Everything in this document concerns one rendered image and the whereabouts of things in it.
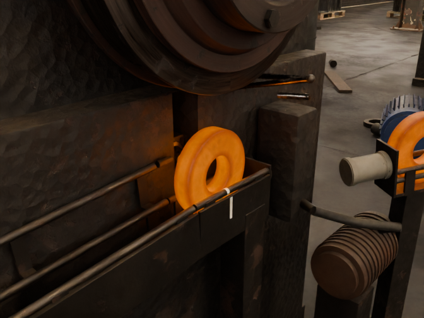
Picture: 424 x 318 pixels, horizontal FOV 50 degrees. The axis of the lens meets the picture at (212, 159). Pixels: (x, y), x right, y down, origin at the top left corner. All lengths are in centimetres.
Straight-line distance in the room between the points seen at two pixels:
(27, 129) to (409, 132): 72
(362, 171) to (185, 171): 41
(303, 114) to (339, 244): 28
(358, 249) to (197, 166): 42
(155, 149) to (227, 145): 12
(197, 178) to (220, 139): 8
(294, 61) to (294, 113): 18
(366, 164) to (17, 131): 66
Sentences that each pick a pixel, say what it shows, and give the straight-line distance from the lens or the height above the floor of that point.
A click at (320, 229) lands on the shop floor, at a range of 207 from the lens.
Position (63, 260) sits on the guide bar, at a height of 69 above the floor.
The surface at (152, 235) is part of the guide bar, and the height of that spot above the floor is 71.
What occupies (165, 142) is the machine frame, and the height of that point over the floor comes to 79.
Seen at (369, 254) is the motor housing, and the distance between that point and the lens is 101.
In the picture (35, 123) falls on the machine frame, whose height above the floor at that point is 87.
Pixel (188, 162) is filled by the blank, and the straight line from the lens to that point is 71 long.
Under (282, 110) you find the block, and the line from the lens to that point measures 90.
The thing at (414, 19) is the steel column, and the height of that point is 20.
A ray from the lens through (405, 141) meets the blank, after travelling 100.
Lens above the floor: 105
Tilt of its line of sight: 23 degrees down
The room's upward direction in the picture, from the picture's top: straight up
